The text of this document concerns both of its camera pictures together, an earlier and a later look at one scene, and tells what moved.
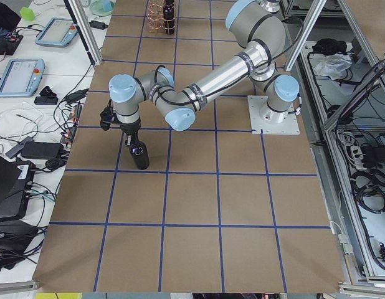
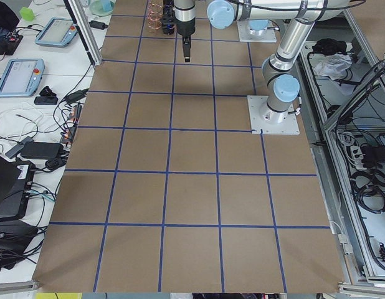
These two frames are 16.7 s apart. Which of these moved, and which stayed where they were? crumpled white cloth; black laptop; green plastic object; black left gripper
Moved: black left gripper
Stayed: crumpled white cloth; green plastic object; black laptop
